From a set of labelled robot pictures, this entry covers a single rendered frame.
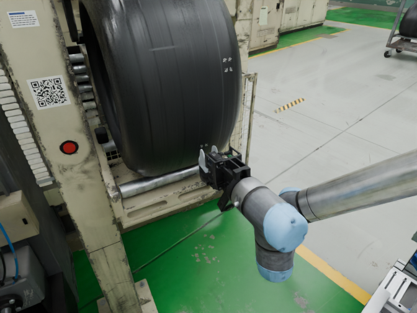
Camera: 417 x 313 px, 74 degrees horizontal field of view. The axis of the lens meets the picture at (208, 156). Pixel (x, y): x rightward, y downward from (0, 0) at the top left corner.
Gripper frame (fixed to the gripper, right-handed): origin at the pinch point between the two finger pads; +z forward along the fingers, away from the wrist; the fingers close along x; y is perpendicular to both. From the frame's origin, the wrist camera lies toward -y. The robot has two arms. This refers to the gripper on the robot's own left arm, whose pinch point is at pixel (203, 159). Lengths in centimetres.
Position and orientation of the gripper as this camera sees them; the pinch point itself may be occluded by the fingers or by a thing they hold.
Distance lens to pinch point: 76.0
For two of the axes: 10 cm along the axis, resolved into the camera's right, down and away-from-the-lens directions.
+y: -0.6, -8.7, -4.9
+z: -4.6, -4.1, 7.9
